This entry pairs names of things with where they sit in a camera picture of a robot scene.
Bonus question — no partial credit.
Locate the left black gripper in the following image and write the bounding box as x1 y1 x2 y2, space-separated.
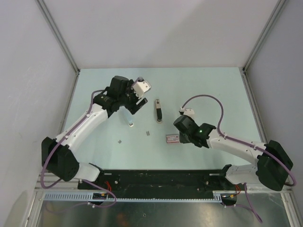
118 80 147 114

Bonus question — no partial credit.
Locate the red white staple box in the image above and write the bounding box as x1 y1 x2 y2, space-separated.
166 134 180 143

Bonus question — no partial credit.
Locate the beige black stapler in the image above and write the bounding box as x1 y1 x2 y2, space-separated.
155 99 163 123

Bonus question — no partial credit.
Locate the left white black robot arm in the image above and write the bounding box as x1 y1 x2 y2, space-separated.
41 76 151 189

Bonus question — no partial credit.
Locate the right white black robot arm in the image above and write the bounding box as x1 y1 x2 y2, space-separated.
173 115 293 191

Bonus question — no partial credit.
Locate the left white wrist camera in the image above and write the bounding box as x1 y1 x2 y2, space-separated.
131 77 151 98

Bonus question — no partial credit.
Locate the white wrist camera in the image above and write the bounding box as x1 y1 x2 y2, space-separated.
179 107 195 119
131 77 151 98

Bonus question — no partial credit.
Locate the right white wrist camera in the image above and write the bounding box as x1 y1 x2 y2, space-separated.
179 107 195 119

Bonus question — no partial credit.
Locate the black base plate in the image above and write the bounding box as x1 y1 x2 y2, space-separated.
78 170 244 199

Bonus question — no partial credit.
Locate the grey slotted cable duct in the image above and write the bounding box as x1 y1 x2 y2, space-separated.
42 190 240 203

